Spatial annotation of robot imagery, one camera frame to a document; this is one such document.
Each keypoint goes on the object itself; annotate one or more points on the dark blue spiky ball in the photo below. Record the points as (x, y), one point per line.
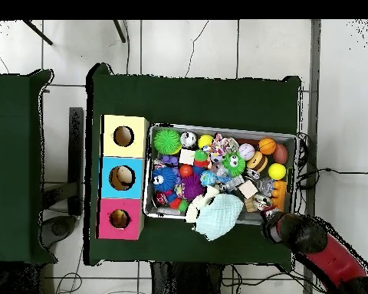
(164, 179)

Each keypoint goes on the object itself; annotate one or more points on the dark green side table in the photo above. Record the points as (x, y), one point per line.
(24, 153)

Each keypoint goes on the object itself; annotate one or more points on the yellow ball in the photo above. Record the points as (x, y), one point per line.
(205, 141)
(277, 171)

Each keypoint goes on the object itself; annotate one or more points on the black tripod leg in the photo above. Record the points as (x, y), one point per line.
(37, 32)
(119, 30)

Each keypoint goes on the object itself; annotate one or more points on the white baseball toy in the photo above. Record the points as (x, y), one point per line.
(246, 151)

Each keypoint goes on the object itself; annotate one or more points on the black flat panel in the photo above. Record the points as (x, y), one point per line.
(76, 153)

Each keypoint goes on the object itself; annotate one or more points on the wooden box three holes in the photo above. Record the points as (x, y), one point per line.
(121, 159)

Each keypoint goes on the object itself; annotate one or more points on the small silver can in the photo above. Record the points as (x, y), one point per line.
(188, 139)

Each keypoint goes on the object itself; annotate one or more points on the plain green spiky ball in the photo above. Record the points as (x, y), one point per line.
(167, 141)

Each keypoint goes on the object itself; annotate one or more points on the pale yellow cloth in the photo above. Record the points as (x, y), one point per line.
(196, 208)

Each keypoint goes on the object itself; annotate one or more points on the orange basketball toy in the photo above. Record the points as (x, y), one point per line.
(267, 146)

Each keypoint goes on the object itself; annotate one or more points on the mint green cloth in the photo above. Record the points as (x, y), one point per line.
(219, 214)

